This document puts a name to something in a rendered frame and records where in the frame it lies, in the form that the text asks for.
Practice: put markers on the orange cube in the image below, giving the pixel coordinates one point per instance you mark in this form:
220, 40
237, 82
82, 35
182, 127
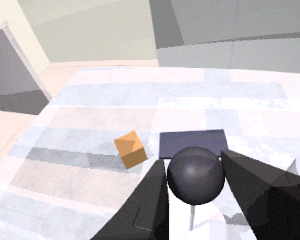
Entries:
130, 149

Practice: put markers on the glass french press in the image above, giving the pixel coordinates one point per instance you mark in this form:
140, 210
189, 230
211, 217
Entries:
196, 176

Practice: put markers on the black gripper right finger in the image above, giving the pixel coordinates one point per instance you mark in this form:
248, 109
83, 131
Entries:
269, 197

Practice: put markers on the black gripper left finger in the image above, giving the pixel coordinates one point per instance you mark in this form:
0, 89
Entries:
145, 215

